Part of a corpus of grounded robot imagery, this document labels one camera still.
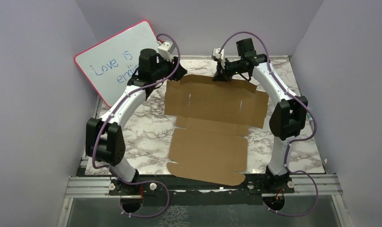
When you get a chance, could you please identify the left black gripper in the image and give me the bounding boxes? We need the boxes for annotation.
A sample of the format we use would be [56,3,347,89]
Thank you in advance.
[151,52,187,81]

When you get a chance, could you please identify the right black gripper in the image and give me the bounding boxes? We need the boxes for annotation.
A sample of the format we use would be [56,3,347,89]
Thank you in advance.
[212,57,246,83]

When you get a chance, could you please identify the brown cardboard box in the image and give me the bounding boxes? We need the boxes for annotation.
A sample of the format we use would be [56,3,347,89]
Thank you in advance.
[164,74,269,186]

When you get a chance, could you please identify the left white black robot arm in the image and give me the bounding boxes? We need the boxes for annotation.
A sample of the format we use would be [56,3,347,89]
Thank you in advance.
[85,48,187,194]

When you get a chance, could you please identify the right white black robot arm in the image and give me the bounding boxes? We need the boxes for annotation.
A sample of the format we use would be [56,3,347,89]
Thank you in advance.
[211,38,308,192]

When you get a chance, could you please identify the pink framed whiteboard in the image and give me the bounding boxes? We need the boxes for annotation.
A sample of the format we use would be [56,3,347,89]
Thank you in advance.
[74,20,158,107]

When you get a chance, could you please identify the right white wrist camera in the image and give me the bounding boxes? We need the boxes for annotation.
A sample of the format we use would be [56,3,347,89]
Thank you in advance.
[211,48,226,70]

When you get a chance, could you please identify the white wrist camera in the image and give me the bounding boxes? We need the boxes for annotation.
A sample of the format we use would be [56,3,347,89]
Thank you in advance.
[211,48,226,70]
[158,41,175,62]

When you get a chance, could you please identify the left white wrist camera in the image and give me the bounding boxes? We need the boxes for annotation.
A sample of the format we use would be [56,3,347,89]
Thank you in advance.
[158,41,175,62]

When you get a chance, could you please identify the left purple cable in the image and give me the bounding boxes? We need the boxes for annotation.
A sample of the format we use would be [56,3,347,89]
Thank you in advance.
[91,33,182,219]

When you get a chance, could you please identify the purple cable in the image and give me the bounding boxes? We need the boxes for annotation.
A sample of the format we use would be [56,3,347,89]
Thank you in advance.
[91,33,182,219]
[217,31,320,218]

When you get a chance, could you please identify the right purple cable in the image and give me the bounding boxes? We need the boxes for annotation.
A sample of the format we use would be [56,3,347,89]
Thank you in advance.
[217,31,320,218]

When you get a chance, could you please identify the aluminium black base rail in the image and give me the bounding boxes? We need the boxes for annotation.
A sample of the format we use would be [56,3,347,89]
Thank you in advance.
[57,174,352,227]

